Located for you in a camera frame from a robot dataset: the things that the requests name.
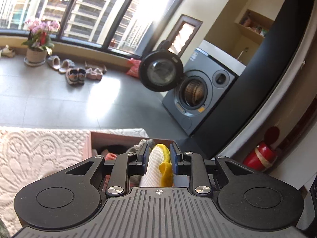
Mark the white lace tablecloth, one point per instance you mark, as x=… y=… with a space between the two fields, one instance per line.
x=29 y=154

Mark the pink orchid flower pot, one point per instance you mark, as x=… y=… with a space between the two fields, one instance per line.
x=39 y=43

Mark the grey washing machine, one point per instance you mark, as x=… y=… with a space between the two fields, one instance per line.
x=192 y=89

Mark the grey slipper pair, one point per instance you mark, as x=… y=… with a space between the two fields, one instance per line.
x=61 y=66

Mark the pink shoe pair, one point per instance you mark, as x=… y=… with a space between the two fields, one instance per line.
x=95 y=71

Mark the sneaker pair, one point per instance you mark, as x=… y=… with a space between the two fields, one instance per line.
x=75 y=76

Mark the wooden wall shelf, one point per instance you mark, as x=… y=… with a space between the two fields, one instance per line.
x=254 y=26

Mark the white shoe pair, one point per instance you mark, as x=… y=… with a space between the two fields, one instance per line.
x=7 y=52

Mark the pink cardboard box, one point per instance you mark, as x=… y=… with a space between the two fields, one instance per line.
x=125 y=137

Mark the dark framed mirror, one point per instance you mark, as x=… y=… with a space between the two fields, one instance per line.
x=182 y=34

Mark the glittery round yellow pad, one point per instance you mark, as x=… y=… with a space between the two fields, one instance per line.
x=159 y=169

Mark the grey patterned fabric bundle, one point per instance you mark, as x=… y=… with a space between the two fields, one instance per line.
x=137 y=148

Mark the pink hair scrunchie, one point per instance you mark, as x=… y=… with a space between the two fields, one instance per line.
x=110 y=156

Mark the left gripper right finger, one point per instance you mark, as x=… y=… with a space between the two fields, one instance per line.
x=198 y=169

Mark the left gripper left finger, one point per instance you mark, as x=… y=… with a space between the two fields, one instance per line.
x=122 y=168

